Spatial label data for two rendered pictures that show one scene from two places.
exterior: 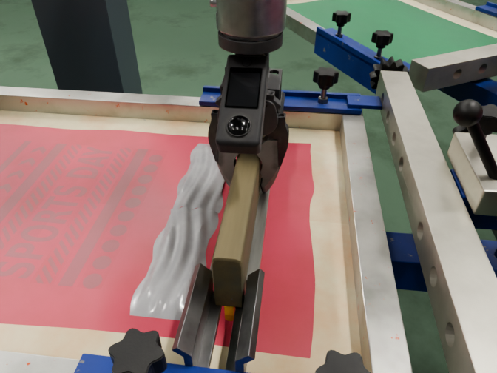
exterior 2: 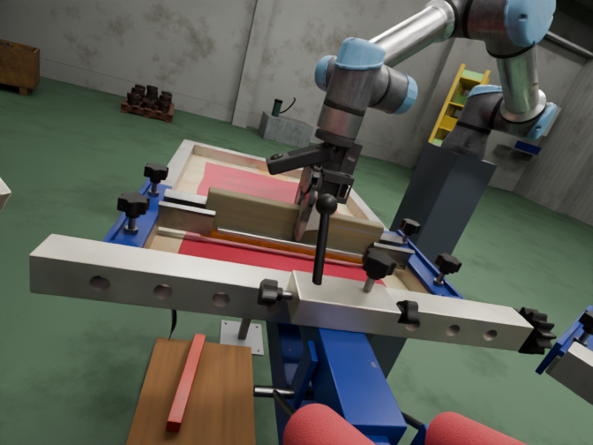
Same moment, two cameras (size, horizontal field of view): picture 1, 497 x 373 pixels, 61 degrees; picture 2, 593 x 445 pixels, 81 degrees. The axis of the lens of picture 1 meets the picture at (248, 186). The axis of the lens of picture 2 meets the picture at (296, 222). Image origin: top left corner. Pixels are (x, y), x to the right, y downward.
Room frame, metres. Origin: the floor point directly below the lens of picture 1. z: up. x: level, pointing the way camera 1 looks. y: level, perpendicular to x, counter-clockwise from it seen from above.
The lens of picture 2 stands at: (0.20, -0.59, 1.28)
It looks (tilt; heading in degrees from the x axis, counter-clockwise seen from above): 22 degrees down; 67
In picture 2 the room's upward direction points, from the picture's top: 17 degrees clockwise
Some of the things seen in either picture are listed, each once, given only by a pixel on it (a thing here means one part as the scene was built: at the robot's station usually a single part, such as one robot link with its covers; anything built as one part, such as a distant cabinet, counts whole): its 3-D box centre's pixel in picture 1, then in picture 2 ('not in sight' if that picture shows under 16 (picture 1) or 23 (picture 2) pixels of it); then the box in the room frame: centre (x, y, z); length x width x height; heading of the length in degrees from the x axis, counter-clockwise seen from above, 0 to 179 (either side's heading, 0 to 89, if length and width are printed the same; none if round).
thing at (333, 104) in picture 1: (279, 111); (413, 272); (0.72, -0.06, 0.98); 0.30 x 0.05 x 0.07; 83
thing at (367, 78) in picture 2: not in sight; (355, 78); (0.47, 0.00, 1.31); 0.09 x 0.08 x 0.11; 23
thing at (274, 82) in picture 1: (251, 80); (328, 167); (0.47, 0.00, 1.15); 0.09 x 0.08 x 0.12; 173
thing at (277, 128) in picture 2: not in sight; (288, 119); (2.26, 6.33, 0.46); 0.95 x 0.79 x 0.91; 179
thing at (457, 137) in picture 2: not in sight; (467, 139); (1.15, 0.43, 1.25); 0.15 x 0.15 x 0.10
